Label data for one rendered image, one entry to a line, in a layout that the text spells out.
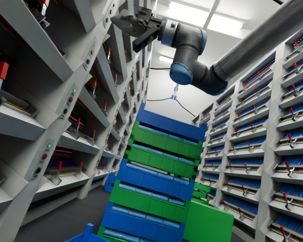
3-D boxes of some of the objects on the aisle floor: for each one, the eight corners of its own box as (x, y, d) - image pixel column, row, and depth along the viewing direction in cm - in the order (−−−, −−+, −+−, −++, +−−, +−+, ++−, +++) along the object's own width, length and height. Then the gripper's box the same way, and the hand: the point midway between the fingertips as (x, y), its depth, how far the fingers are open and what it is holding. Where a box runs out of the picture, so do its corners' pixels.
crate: (163, 245, 78) (168, 226, 80) (175, 273, 58) (181, 248, 60) (101, 228, 76) (107, 209, 78) (91, 251, 57) (100, 225, 59)
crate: (228, 256, 89) (234, 215, 94) (172, 235, 95) (181, 198, 100) (223, 249, 97) (229, 212, 102) (172, 230, 103) (181, 196, 108)
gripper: (164, 30, 72) (117, 16, 72) (168, 12, 63) (114, -5, 63) (159, 46, 70) (110, 31, 70) (162, 30, 61) (106, 13, 61)
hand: (112, 21), depth 66 cm, fingers closed
